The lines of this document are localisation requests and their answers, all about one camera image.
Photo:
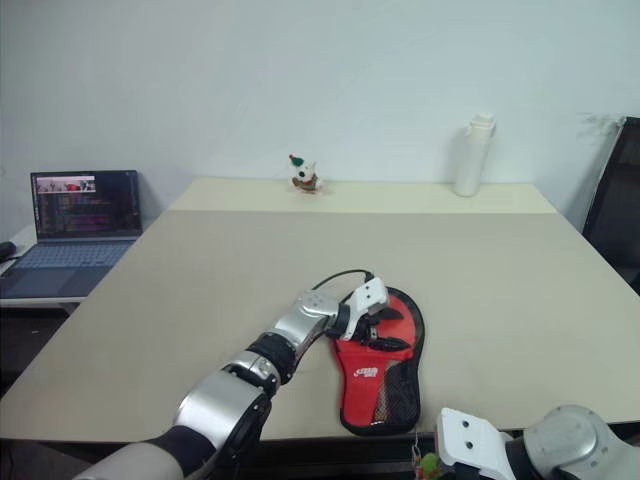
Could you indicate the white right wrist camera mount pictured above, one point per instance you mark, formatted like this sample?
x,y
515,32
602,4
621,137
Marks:
x,y
470,435

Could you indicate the black office chair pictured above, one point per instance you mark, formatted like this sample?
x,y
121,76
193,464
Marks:
x,y
617,210

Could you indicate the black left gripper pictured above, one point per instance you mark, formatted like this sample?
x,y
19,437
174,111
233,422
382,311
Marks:
x,y
369,330

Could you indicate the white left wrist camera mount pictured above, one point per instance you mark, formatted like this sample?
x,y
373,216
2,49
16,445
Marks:
x,y
371,294

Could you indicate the green zipper pull charm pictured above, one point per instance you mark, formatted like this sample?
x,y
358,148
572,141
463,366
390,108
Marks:
x,y
429,464

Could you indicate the black and red paddle case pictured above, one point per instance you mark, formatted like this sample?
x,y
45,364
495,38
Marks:
x,y
360,400

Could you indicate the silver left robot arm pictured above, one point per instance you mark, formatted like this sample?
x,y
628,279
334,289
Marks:
x,y
225,405

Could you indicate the small black object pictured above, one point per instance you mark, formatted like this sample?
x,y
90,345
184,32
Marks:
x,y
6,250

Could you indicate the open grey laptop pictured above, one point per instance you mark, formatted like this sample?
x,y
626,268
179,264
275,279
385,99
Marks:
x,y
70,225

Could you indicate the white water bottle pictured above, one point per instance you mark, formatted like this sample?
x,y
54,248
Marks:
x,y
470,160

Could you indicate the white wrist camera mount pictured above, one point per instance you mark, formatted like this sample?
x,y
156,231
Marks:
x,y
470,435
371,294

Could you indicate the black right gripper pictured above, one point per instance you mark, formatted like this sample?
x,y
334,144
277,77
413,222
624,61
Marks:
x,y
465,472

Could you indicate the white plush dog toy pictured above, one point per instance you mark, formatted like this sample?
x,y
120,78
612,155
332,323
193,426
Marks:
x,y
305,175

